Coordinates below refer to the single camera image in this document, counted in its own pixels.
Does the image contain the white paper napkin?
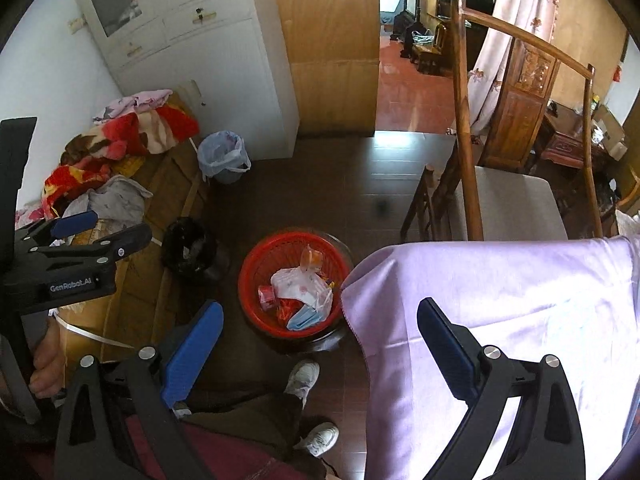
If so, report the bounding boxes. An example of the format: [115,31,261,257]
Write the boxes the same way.
[270,266,333,311]

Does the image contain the white sneaker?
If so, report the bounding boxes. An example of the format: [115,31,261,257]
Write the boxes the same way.
[294,422,340,458]
[284,360,320,405]

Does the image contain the floral pink curtain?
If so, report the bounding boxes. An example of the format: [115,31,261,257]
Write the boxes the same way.
[466,0,562,137]

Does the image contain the orange fruit jelly cup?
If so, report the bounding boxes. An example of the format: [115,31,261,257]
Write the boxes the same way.
[299,245,324,273]

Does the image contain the person's left hand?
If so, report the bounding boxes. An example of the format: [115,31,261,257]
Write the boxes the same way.
[28,318,65,399]

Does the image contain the white metal cabinet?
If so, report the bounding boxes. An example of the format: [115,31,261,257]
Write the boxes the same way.
[76,0,299,160]

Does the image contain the red jelly cup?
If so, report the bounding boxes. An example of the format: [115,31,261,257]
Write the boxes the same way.
[257,285,278,311]

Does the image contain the blue lined waste bin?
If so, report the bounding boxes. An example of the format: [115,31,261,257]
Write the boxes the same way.
[198,130,252,184]

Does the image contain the purple tablecloth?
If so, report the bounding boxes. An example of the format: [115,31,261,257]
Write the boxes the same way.
[342,236,639,479]

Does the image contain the red plastic trash basket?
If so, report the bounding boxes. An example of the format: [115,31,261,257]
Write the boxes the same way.
[238,229,352,342]

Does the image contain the pile of clothes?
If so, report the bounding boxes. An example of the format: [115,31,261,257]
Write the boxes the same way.
[15,89,200,229]

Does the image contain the wooden chair left side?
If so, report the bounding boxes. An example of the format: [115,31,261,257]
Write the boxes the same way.
[400,0,603,242]

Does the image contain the blue face mask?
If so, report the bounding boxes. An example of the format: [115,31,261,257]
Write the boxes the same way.
[286,304,326,332]

